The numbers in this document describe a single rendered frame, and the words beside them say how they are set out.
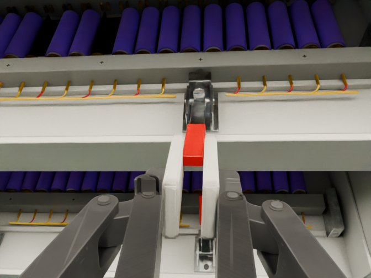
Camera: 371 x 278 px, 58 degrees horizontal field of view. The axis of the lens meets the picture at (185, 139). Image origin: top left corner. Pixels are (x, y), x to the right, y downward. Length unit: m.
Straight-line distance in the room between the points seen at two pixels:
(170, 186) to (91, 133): 0.14
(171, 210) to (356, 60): 0.19
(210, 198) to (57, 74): 0.19
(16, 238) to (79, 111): 0.23
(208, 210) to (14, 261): 0.34
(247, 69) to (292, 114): 0.05
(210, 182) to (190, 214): 0.27
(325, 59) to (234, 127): 0.09
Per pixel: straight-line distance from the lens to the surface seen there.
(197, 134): 0.21
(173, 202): 0.16
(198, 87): 0.24
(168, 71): 0.28
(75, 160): 0.30
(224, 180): 0.17
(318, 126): 0.27
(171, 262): 0.41
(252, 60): 0.28
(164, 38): 0.31
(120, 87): 0.29
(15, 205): 0.47
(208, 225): 0.16
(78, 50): 0.32
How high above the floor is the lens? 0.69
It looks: 37 degrees down
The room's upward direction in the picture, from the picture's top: 4 degrees counter-clockwise
